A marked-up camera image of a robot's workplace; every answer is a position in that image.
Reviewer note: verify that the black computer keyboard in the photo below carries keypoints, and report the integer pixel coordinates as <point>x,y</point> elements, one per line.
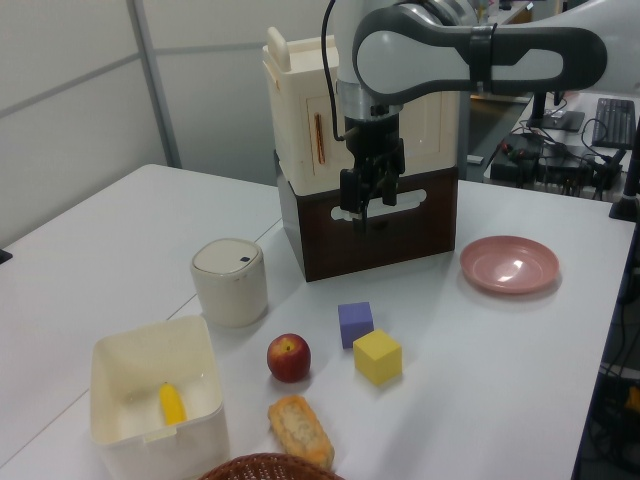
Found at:
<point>614,122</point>

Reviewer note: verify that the black clamp pole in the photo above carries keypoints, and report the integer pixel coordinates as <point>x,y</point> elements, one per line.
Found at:
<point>631,190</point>

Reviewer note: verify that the yellow toy banana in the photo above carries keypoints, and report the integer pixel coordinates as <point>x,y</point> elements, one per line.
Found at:
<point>173,405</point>

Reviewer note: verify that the white square plastic container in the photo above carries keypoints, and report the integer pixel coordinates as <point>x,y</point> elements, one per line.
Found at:
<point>150,360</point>

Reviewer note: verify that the toy bread loaf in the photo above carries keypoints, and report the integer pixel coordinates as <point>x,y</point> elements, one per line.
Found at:
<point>300,430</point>

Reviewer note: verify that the dark brown wooden box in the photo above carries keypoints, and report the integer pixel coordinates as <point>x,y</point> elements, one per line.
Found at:
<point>400,235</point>

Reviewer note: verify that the yellow foam cube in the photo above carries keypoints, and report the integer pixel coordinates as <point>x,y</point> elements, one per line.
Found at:
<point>377,357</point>

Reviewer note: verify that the purple foam cube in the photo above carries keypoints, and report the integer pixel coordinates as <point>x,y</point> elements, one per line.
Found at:
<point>355,325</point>

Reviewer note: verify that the black object at table edge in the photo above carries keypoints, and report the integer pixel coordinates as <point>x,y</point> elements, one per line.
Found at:
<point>4,257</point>

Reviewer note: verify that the cream cylindrical lidded bin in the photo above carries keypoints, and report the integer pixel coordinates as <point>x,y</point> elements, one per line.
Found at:
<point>230,285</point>

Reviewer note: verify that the yellow black device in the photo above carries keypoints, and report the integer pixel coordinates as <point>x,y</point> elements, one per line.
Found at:
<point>633,400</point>

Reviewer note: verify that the white grey Franka robot arm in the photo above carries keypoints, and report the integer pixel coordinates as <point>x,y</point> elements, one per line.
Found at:
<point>415,45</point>

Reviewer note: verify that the pink plastic plate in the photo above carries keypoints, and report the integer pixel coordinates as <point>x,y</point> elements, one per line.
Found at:
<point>509,264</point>

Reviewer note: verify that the small grey flat object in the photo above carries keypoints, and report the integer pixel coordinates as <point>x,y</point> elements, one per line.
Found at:
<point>476,160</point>

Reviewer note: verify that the black monitor stand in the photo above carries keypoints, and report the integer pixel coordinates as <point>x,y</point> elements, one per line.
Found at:
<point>552,117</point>

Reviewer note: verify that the red toy apple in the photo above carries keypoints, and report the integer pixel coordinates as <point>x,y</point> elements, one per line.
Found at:
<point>288,358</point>

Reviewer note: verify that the brown wicker basket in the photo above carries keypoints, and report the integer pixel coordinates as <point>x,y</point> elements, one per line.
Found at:
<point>270,470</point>

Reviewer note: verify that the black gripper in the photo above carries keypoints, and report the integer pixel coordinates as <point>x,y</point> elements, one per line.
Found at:
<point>372,140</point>

